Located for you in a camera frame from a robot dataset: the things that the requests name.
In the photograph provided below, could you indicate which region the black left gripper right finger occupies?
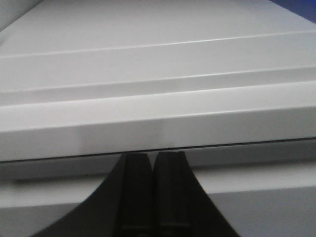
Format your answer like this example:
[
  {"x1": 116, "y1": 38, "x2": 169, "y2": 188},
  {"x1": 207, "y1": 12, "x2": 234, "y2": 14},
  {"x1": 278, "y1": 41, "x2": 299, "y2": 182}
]
[{"x1": 154, "y1": 152, "x2": 238, "y2": 237}]

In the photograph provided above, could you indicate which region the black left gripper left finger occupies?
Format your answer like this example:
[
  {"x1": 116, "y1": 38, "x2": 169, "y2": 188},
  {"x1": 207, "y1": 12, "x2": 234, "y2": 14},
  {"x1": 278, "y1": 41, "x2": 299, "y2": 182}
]
[{"x1": 35, "y1": 154, "x2": 153, "y2": 237}]

